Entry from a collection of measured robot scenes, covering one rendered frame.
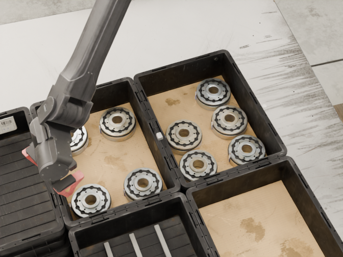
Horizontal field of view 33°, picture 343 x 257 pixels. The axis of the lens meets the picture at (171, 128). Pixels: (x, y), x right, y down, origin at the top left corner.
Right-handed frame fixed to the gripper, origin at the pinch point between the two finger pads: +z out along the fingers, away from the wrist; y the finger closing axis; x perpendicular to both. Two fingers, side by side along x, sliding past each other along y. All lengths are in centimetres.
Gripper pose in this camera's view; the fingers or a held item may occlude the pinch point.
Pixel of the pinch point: (56, 179)
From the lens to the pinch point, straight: 131.6
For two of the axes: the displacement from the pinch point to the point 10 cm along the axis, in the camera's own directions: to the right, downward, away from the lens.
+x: 7.5, -5.1, 4.3
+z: -0.4, 6.1, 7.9
